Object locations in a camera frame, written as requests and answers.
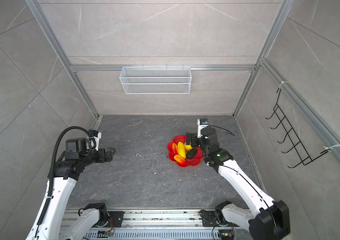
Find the dark fake avocado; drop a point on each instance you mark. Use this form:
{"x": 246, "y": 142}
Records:
{"x": 191, "y": 153}

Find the long yellow fake fruit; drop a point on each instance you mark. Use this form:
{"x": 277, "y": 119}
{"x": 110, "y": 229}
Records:
{"x": 181, "y": 149}

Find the round yellow fake lemon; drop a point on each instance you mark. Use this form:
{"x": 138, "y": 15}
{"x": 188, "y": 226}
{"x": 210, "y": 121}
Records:
{"x": 188, "y": 147}

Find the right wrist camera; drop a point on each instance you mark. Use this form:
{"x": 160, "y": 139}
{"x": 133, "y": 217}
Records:
{"x": 202, "y": 123}

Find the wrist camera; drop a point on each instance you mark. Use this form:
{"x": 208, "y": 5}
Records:
{"x": 95, "y": 137}
{"x": 202, "y": 123}

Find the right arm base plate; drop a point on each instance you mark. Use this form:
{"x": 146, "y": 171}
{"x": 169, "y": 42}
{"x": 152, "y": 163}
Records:
{"x": 212, "y": 218}

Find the white wire mesh basket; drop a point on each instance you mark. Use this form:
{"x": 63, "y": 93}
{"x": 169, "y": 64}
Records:
{"x": 156, "y": 80}

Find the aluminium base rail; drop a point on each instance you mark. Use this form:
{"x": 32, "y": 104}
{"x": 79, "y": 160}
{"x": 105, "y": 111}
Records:
{"x": 164, "y": 224}

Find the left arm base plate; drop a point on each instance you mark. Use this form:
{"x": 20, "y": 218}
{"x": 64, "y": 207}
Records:
{"x": 114, "y": 218}

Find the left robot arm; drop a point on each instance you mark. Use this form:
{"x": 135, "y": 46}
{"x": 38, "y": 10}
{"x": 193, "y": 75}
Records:
{"x": 63, "y": 175}

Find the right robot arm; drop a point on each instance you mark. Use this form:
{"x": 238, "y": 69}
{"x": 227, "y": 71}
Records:
{"x": 264, "y": 218}

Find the red-orange fake mango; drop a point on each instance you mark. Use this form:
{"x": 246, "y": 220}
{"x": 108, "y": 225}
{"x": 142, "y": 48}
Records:
{"x": 175, "y": 148}
{"x": 179, "y": 159}

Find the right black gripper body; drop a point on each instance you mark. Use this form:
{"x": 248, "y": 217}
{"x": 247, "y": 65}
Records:
{"x": 195, "y": 142}

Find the red flower-shaped fruit bowl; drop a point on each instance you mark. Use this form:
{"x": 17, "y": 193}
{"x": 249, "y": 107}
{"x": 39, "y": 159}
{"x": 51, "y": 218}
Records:
{"x": 194, "y": 162}

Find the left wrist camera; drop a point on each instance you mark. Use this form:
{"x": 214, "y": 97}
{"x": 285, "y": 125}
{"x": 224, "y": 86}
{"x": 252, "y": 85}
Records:
{"x": 95, "y": 137}

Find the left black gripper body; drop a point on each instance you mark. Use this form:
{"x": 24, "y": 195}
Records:
{"x": 100, "y": 157}

